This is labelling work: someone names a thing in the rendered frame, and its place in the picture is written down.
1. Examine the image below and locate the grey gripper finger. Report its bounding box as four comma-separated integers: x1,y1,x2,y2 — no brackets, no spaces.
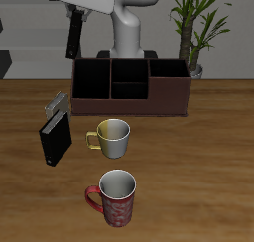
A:
64,3,76,20
79,8,93,23

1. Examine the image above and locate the grey book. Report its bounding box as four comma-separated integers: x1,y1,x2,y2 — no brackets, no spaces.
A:
44,91,72,122

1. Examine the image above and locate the dark brown desk caddy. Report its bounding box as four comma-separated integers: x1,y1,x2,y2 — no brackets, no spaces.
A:
69,57,193,118

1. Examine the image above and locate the thick black book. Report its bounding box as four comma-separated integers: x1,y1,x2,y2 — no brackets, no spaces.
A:
38,109,73,168

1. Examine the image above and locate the green pot plant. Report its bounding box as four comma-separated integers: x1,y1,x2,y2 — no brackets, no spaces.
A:
169,0,235,81

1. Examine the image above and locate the yellow and white mug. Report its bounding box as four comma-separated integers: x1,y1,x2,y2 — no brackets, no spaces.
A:
85,118,132,161

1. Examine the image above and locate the red patterned mug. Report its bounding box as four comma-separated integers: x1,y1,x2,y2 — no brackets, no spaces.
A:
84,169,138,229

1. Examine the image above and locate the flat black base plate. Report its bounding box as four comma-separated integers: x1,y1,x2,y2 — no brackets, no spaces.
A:
95,49,159,60

